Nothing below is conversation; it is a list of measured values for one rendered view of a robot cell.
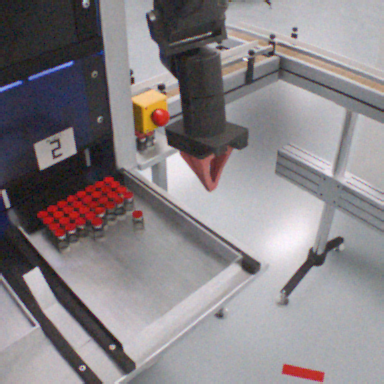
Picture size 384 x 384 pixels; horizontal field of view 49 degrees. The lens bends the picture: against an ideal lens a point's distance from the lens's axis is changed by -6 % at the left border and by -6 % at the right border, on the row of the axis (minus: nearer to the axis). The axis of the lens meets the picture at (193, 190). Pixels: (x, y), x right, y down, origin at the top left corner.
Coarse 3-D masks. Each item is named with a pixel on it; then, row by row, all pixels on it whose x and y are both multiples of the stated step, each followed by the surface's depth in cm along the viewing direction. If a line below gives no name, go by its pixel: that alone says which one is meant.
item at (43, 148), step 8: (56, 136) 83; (64, 136) 84; (72, 136) 86; (40, 144) 81; (48, 144) 82; (56, 144) 84; (64, 144) 85; (72, 144) 87; (40, 152) 82; (48, 152) 83; (56, 152) 85; (64, 152) 86; (72, 152) 88; (40, 160) 83; (48, 160) 84; (56, 160) 86; (40, 168) 84
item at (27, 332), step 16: (0, 288) 74; (0, 304) 72; (16, 304) 72; (0, 320) 69; (16, 320) 69; (32, 320) 66; (0, 336) 67; (16, 336) 67; (32, 336) 65; (0, 352) 61; (16, 352) 64
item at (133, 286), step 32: (128, 224) 88; (160, 224) 88; (192, 224) 84; (64, 256) 81; (96, 256) 81; (128, 256) 81; (160, 256) 81; (192, 256) 81; (224, 256) 81; (96, 288) 75; (128, 288) 75; (160, 288) 75; (192, 288) 75; (96, 320) 68; (128, 320) 70; (160, 320) 67; (128, 352) 65
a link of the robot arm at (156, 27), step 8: (152, 16) 49; (160, 16) 49; (152, 24) 49; (160, 24) 49; (224, 24) 51; (152, 32) 50; (160, 32) 49; (216, 32) 53; (224, 32) 52; (160, 40) 50; (184, 40) 53; (192, 40) 52; (200, 40) 51; (208, 40) 52; (216, 40) 52; (160, 48) 53; (168, 48) 51; (176, 48) 51; (184, 48) 51; (192, 48) 51; (160, 56) 62; (168, 56) 58; (168, 64) 58; (176, 72) 59
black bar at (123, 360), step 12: (12, 228) 84; (12, 240) 82; (24, 252) 79; (36, 264) 77; (48, 276) 75; (60, 288) 73; (60, 300) 72; (72, 300) 71; (72, 312) 70; (84, 312) 69; (84, 324) 67; (96, 324) 67; (96, 336) 66; (108, 336) 66; (108, 348) 64; (120, 348) 64; (120, 360) 62; (132, 360) 63
